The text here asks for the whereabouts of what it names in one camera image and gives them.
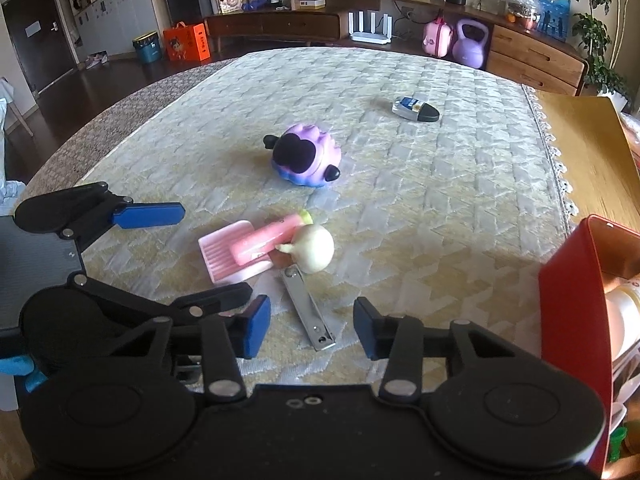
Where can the orange gift bag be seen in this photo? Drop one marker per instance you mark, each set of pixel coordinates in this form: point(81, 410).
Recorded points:
point(186, 43)

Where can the purple kettlebell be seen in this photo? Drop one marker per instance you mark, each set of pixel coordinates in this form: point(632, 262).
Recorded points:
point(467, 51)

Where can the potted green plant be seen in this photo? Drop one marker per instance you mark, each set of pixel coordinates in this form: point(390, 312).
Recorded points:
point(600, 50)

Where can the silver nail clipper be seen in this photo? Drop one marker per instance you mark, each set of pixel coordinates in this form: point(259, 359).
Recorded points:
point(308, 312)

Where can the orange metal storage box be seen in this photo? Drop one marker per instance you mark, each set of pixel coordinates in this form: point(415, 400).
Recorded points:
point(575, 335)

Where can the purple sheep toy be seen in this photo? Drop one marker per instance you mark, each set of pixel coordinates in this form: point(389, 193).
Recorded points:
point(305, 155)

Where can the blue tin bucket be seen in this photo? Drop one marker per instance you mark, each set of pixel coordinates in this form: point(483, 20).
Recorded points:
point(147, 47)

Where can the garlic bulb toy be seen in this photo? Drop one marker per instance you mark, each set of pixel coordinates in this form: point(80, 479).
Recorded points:
point(311, 248)

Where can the wooden tv cabinet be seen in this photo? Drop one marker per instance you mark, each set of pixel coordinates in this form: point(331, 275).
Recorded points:
point(512, 52)

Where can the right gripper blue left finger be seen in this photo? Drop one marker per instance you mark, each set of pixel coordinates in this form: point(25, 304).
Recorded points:
point(255, 324)

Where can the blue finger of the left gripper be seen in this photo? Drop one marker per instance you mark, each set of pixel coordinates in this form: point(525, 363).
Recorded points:
point(215, 300)
point(140, 216)

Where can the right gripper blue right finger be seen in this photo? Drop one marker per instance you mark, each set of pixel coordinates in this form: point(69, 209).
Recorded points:
point(375, 331)

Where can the white wifi router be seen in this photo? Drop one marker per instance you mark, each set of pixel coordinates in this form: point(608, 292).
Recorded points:
point(368, 28)

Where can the white yellow cylindrical bottle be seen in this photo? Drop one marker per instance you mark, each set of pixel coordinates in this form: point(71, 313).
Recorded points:
point(622, 303)

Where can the small black silver gadget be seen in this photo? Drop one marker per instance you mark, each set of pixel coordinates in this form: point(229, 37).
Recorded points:
point(415, 110)

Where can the pink toy suitcase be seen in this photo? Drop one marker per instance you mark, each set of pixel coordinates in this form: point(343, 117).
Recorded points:
point(437, 38)

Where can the pink tube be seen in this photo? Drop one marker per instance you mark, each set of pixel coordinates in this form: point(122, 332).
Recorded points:
point(264, 240)

